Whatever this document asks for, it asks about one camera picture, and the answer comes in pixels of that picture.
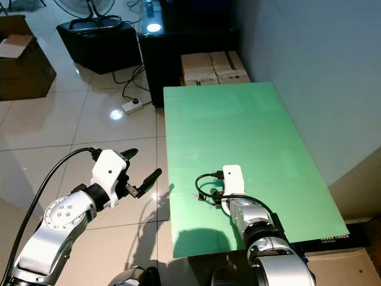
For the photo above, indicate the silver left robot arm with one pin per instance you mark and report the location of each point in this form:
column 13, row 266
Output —
column 44, row 244

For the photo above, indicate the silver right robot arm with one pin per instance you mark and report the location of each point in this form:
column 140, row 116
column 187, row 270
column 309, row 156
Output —
column 244, row 214

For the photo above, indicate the small black-headed key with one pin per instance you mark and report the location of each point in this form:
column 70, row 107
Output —
column 197, row 196

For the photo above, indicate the white power strip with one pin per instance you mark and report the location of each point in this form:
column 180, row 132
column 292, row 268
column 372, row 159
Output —
column 133, row 106

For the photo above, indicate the dark right robot leg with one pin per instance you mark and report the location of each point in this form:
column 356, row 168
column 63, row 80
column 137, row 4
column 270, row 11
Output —
column 226, row 279

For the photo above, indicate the glossy black cabinet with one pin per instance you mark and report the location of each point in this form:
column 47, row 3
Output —
column 166, row 59

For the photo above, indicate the black speaker box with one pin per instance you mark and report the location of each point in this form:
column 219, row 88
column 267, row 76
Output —
column 101, row 53

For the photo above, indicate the blue cloth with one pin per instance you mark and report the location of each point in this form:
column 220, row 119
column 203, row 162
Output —
column 305, row 261

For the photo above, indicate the open brown cardboard box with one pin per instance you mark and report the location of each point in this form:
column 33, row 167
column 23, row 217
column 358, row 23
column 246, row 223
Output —
column 30, row 77

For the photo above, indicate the black laser toner box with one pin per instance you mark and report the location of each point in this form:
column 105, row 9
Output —
column 345, row 239

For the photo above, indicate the plain brown cardboard box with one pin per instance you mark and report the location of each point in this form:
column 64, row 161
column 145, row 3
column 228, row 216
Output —
column 345, row 268

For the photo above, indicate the black standing fan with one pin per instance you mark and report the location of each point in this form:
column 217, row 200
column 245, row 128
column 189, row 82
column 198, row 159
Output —
column 77, row 6

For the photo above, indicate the black tripod stand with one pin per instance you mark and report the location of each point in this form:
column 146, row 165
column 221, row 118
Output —
column 24, row 5

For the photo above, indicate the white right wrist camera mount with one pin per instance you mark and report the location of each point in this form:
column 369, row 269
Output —
column 233, row 179

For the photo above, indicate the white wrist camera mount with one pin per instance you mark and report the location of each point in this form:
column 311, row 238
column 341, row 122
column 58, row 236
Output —
column 233, row 179
column 110, row 170

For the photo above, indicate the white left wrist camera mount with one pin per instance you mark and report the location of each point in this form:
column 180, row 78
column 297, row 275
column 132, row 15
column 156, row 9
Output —
column 110, row 170

